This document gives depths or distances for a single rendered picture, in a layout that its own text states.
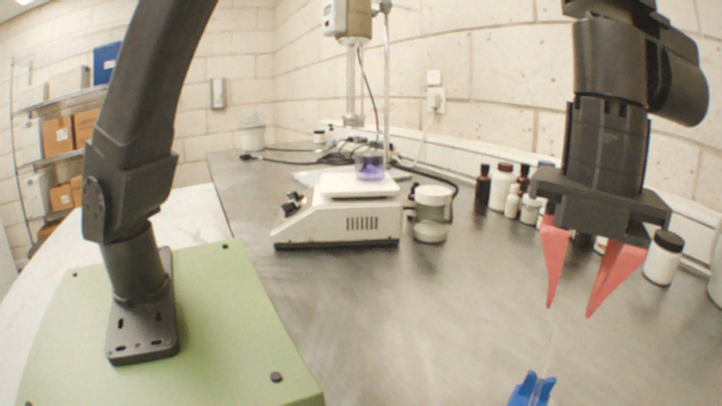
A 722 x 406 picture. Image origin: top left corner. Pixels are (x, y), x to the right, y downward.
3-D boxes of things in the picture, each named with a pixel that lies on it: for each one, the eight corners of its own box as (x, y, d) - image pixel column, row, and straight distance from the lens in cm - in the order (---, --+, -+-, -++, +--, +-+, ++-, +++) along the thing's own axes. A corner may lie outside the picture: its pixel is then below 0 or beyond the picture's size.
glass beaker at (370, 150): (347, 180, 53) (346, 132, 51) (375, 176, 55) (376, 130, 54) (364, 189, 48) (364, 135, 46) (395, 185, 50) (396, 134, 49)
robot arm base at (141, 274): (159, 192, 41) (110, 202, 42) (147, 267, 22) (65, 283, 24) (172, 250, 43) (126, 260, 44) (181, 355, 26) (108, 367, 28)
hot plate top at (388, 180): (319, 198, 46) (318, 192, 45) (320, 178, 57) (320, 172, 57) (401, 196, 47) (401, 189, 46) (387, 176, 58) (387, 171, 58)
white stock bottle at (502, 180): (495, 213, 68) (500, 166, 65) (484, 204, 72) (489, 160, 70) (516, 212, 70) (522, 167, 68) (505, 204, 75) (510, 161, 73)
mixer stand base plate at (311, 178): (315, 193, 75) (314, 188, 75) (289, 176, 94) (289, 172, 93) (414, 178, 90) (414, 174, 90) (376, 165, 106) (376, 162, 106)
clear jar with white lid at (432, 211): (450, 245, 51) (454, 196, 48) (412, 243, 50) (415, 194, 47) (446, 229, 56) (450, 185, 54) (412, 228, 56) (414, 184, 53)
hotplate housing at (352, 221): (271, 250, 49) (265, 200, 46) (282, 219, 61) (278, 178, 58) (416, 245, 50) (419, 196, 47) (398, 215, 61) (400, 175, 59)
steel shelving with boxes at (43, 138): (44, 283, 311) (11, 55, 301) (57, 263, 343) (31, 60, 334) (180, 260, 262) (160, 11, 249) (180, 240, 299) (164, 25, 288)
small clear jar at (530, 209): (544, 224, 66) (549, 199, 65) (528, 226, 63) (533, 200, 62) (530, 217, 69) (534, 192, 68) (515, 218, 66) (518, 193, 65)
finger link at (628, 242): (539, 280, 29) (562, 175, 26) (608, 299, 30) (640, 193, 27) (524, 323, 23) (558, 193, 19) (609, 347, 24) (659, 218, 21)
